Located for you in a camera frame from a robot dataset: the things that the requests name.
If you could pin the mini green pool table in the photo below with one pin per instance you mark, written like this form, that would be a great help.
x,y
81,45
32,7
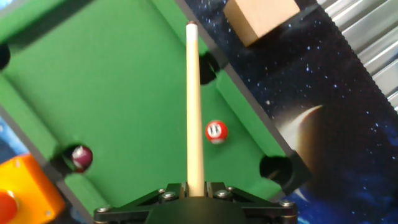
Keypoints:
x,y
124,93

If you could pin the red striped pool ball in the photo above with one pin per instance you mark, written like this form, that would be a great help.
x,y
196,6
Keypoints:
x,y
216,132

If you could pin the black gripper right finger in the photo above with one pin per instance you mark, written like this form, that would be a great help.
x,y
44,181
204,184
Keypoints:
x,y
267,211

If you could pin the wooden pool cue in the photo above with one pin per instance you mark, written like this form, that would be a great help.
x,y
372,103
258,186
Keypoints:
x,y
194,109

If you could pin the maroon pool ball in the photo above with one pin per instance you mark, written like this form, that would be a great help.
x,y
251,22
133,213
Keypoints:
x,y
82,157

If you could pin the orange box with red button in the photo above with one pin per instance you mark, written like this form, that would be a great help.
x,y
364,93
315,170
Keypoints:
x,y
28,186

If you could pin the wooden cube block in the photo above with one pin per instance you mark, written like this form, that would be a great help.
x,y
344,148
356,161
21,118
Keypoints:
x,y
261,18

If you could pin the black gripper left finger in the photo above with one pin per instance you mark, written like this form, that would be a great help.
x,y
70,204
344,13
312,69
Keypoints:
x,y
130,211

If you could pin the galaxy and forest printed cloth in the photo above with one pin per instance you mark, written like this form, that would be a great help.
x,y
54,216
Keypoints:
x,y
326,109

